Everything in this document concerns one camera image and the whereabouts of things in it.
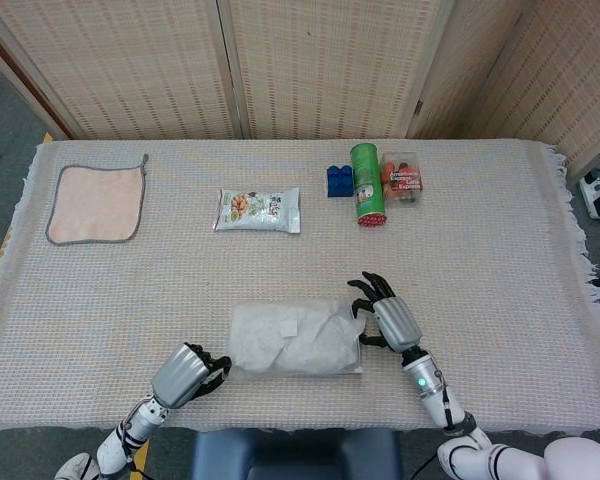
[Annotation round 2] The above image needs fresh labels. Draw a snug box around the white snack packet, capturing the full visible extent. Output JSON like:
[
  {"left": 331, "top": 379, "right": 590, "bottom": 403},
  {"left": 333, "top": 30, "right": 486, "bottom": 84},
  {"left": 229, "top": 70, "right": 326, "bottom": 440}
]
[{"left": 212, "top": 186, "right": 302, "bottom": 235}]

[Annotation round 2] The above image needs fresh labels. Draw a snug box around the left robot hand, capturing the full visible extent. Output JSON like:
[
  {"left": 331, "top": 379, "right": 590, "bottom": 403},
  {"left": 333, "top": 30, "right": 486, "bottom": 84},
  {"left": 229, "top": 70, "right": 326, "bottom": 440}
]
[{"left": 150, "top": 341, "right": 233, "bottom": 410}]

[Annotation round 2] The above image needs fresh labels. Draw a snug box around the clear box of toys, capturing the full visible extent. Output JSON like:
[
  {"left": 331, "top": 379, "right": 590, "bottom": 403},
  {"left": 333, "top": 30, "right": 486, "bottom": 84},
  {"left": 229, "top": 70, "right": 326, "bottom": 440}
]
[{"left": 379, "top": 151, "right": 426, "bottom": 206}]

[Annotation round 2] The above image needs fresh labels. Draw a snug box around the white power strip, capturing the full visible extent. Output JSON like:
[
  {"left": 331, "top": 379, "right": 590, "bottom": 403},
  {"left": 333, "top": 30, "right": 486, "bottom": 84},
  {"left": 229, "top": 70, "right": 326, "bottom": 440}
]
[{"left": 579, "top": 172, "right": 600, "bottom": 220}]

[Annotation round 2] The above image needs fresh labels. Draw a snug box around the pink washcloth grey trim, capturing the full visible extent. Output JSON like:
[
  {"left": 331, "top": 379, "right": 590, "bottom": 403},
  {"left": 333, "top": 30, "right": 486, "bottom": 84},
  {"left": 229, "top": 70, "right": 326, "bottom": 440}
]
[{"left": 45, "top": 153, "right": 150, "bottom": 247}]

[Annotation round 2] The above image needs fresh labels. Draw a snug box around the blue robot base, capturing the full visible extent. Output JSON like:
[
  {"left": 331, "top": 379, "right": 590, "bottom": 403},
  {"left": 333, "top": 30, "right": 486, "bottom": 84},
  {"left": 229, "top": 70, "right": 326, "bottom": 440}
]
[{"left": 189, "top": 427, "right": 405, "bottom": 480}]

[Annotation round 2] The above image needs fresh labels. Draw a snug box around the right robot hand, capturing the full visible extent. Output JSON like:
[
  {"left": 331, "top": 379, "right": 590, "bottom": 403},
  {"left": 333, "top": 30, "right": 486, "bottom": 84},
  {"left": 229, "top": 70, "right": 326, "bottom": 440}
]
[{"left": 346, "top": 270, "right": 425, "bottom": 355}]

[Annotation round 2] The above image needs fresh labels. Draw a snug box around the transparent plastic bag with towel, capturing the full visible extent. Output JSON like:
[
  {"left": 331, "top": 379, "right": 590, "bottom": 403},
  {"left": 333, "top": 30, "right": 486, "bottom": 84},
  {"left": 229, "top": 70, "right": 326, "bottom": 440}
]
[{"left": 227, "top": 296, "right": 366, "bottom": 382}]

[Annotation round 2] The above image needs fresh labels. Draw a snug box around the beige woven tablecloth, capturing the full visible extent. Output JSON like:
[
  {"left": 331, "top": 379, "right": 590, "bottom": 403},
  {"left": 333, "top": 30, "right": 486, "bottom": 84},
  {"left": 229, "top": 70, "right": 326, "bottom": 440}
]
[{"left": 0, "top": 137, "right": 600, "bottom": 436}]

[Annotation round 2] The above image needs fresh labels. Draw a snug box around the green chips can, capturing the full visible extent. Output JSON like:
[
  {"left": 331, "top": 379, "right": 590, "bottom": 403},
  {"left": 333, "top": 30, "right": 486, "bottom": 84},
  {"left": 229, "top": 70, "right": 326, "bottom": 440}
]
[{"left": 349, "top": 142, "right": 389, "bottom": 231}]

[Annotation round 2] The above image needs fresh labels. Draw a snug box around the bamboo folding screen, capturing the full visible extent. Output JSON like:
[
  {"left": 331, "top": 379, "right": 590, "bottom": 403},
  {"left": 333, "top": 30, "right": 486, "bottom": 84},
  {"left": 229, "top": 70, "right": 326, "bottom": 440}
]
[{"left": 0, "top": 0, "right": 600, "bottom": 174}]

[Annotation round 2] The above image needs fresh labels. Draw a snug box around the blue toy block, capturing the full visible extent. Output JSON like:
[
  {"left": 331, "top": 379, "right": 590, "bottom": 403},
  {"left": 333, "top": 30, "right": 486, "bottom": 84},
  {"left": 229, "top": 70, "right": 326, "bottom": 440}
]
[{"left": 326, "top": 164, "right": 355, "bottom": 199}]

